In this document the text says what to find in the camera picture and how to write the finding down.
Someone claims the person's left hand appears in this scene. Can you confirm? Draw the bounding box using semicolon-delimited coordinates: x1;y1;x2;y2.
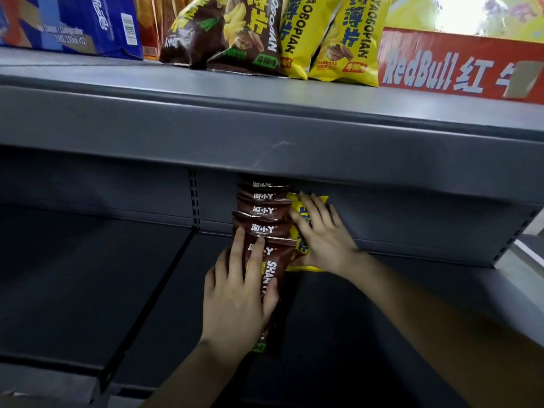
200;227;280;367

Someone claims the person's right hand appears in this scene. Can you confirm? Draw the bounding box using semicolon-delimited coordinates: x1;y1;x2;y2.
289;192;367;281

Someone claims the small yellow snack packet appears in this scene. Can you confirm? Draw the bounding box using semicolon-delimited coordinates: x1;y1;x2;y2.
285;191;330;273

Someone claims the brown snack packet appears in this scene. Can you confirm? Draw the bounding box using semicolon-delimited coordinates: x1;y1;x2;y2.
241;233;298;358
231;211;295;239
238;177;292;192
237;188;292;203
235;195;294;221

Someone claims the person's left forearm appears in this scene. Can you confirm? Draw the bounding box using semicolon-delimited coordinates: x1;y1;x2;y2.
139;340;252;408

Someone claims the person's right forearm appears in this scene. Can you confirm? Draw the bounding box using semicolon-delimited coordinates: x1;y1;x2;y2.
344;250;544;408

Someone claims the grey metal shelf back panel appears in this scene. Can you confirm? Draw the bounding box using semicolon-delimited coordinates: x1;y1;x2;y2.
0;145;541;269

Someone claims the dark grey shelf board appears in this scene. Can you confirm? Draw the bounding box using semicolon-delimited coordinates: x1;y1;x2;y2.
100;230;544;408
0;203;197;381

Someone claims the grey metal shelf board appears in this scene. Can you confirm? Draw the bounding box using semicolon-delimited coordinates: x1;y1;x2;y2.
0;46;544;207

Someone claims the large yellow chips bag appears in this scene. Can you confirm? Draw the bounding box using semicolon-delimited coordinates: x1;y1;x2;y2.
278;0;342;80
309;0;394;88

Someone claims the large brown chips bag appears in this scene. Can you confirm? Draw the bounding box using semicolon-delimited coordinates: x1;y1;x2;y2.
159;0;231;69
207;0;290;78

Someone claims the red cardboard box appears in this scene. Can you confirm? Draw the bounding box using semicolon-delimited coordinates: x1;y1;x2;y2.
377;27;544;106

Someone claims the yellow-green glossy packaging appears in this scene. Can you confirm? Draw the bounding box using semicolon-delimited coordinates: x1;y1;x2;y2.
384;0;544;44

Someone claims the orange snack packet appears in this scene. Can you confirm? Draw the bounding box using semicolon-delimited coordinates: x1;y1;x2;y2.
134;0;181;61

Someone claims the blue cardboard drinks box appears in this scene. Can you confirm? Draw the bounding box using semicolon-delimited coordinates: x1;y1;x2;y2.
0;0;144;61

